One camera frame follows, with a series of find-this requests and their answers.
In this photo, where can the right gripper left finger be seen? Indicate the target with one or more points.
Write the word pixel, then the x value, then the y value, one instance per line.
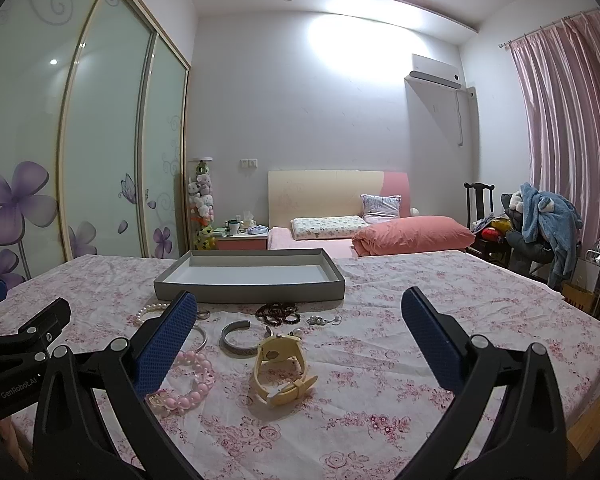
pixel 93 420

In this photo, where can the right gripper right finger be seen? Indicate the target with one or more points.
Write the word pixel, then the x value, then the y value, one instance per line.
pixel 528 439

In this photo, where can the thin silver bangle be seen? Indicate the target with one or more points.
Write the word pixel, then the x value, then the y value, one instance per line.
pixel 202 339

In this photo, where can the cream yellow wristwatch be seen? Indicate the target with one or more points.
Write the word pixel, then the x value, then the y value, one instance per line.
pixel 281 374

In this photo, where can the small silver charm earrings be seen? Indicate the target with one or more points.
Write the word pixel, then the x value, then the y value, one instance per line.
pixel 318 320

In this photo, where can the pink floral bedsheet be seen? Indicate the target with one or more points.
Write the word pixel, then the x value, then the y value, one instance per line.
pixel 375 400

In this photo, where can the folded salmon quilt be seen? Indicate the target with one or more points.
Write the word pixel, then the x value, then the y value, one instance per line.
pixel 412 235

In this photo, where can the blue plush clothing pile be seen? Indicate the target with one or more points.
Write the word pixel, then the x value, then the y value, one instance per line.
pixel 546 230

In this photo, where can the pink nightstand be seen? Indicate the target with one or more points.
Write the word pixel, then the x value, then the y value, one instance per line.
pixel 241 240

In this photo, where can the dark wooden chair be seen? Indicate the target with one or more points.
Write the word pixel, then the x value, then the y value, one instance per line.
pixel 479 202

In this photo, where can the small purple pillow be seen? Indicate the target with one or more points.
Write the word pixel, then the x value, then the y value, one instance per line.
pixel 377 208

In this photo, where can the plush toy stack tube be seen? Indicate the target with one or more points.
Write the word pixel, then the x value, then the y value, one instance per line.
pixel 200 203

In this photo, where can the grey shallow tray box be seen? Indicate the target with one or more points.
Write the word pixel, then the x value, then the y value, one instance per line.
pixel 253 277

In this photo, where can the pink small bed mattress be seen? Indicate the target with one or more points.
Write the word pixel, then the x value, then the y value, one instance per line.
pixel 281 238

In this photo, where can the floral white pillow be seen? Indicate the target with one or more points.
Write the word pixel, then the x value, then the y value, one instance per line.
pixel 326 228

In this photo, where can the sliding wardrobe with flowers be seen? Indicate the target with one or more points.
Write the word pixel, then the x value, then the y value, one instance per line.
pixel 92 136

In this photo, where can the cream pink headboard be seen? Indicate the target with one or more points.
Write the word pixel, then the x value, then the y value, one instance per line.
pixel 330 193

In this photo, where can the white air conditioner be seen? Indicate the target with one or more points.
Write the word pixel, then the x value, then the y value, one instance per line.
pixel 436 72

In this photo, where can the pink curtain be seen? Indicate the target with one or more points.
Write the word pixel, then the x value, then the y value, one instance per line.
pixel 558 67

